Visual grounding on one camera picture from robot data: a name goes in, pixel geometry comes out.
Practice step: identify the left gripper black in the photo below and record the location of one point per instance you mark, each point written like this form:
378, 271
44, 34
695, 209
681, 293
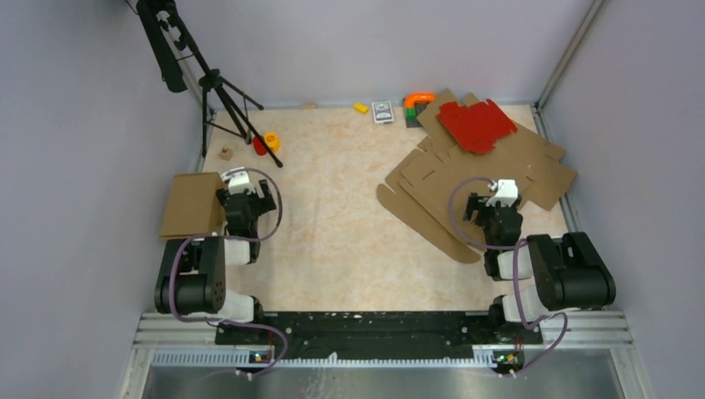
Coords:
263, 203

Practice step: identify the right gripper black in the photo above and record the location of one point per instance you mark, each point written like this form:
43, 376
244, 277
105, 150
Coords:
474, 203

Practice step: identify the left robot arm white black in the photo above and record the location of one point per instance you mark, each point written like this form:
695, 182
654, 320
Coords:
192, 277

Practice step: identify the stack of brown cardboard blanks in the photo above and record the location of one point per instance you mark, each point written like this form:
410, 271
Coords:
429, 189

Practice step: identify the yellow small block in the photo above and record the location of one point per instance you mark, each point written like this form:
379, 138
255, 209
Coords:
361, 108

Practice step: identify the playing card deck box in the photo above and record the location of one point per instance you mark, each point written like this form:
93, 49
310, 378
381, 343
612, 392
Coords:
382, 112

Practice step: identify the red flat cardboard blank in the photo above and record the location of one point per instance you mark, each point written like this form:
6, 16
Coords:
476, 128

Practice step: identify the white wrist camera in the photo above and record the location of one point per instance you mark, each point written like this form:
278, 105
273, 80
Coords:
505, 193
237, 181

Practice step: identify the red yellow toy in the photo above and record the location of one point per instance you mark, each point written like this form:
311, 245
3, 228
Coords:
272, 141

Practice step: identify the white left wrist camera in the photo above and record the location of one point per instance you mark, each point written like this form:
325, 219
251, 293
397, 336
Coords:
237, 181

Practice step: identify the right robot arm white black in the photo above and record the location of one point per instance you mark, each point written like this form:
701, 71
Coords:
549, 274

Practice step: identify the brown cardboard box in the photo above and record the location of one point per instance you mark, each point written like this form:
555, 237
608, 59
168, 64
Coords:
192, 206

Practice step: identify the orange green toy block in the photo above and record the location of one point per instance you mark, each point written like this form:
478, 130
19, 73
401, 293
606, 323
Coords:
414, 104

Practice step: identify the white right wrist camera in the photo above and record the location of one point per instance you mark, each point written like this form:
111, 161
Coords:
505, 193

